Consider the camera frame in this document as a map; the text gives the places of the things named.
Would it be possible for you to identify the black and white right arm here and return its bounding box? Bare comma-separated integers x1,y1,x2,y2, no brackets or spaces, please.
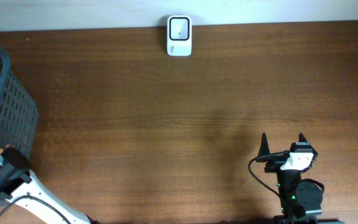
248,133,340,223

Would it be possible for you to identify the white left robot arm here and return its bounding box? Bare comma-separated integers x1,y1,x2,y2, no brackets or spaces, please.
0,145,98,224

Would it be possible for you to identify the white barcode scanner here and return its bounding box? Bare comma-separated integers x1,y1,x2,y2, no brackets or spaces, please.
167,15,193,57

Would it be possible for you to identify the grey plastic mesh basket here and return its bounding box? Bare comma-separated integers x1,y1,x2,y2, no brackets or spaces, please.
0,47,39,207

